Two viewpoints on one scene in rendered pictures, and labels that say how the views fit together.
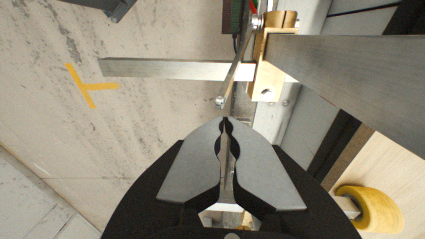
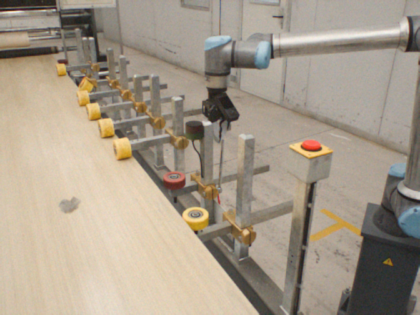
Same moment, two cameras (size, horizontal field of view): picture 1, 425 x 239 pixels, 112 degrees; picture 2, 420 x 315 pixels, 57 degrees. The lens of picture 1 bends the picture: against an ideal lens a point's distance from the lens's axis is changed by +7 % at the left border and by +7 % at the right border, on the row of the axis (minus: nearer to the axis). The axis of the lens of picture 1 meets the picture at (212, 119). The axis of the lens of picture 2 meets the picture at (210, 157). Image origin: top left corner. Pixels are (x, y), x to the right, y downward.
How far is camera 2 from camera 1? 1.34 m
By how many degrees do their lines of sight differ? 36
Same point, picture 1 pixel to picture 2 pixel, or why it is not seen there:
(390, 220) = (122, 143)
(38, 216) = (311, 94)
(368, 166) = (129, 165)
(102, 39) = (348, 272)
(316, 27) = not seen: hidden behind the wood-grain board
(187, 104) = not seen: hidden behind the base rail
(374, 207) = (128, 147)
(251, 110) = (180, 198)
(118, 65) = (260, 165)
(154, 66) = not seen: hidden behind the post
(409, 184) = (98, 166)
